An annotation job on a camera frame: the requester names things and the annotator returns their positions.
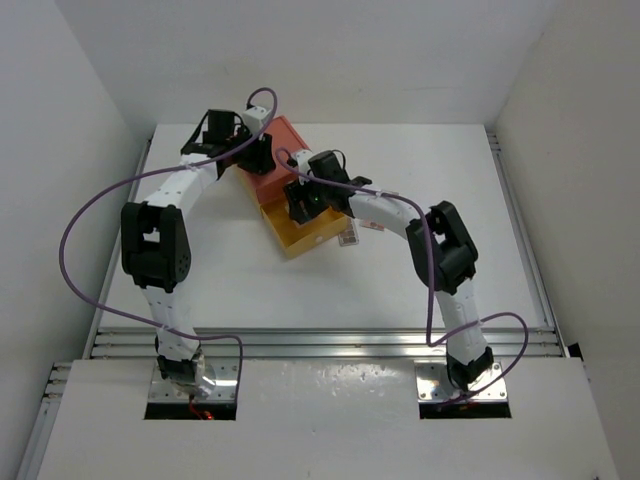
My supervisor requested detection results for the pink eyeshadow palette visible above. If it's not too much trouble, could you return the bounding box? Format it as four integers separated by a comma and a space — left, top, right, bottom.
360, 220, 385, 231

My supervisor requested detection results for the white front cover panel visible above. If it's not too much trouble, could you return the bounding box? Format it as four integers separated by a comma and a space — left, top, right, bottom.
39, 358, 617, 479

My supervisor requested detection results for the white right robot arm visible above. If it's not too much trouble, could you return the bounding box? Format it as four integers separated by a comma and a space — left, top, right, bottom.
274, 147, 494, 392

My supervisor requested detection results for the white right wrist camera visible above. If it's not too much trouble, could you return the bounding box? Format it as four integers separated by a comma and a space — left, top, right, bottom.
291, 149, 314, 173

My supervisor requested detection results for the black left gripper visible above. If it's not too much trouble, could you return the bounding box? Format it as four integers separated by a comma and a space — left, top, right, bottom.
224, 125, 273, 176

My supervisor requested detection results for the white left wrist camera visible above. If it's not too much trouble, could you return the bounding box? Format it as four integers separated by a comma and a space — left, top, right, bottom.
241, 105, 272, 135

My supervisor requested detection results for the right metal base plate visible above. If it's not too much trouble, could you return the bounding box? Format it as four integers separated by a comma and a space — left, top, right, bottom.
414, 360, 508, 404

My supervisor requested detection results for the small clear eyeshadow palette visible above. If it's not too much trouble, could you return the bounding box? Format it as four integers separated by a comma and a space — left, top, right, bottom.
338, 221, 359, 247

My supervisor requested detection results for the aluminium frame rail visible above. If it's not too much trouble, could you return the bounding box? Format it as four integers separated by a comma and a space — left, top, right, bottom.
84, 327, 568, 360

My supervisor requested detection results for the orange drawer box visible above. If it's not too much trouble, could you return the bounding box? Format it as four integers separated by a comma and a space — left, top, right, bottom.
235, 115, 309, 207

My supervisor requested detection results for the metal base plate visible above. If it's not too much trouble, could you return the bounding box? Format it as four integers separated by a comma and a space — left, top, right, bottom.
414, 360, 508, 404
147, 361, 237, 403

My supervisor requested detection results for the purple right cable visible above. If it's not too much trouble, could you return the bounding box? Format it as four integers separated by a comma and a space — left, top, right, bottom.
276, 147, 529, 404

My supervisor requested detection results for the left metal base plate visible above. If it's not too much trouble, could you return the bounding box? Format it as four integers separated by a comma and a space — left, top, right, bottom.
147, 361, 237, 403

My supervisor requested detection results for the purple cable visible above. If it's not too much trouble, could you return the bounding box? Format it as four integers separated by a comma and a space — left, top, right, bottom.
59, 88, 279, 399
276, 147, 529, 404

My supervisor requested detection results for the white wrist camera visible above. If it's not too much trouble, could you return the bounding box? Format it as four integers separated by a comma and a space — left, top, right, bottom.
241, 105, 272, 135
291, 149, 314, 173

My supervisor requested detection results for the yellow drawer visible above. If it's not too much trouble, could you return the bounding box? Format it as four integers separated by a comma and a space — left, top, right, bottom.
260, 198, 348, 259

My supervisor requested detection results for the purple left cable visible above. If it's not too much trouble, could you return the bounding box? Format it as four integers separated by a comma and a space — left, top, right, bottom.
59, 88, 279, 399

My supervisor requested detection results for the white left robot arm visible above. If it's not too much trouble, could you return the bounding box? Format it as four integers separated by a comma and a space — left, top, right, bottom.
121, 105, 275, 398

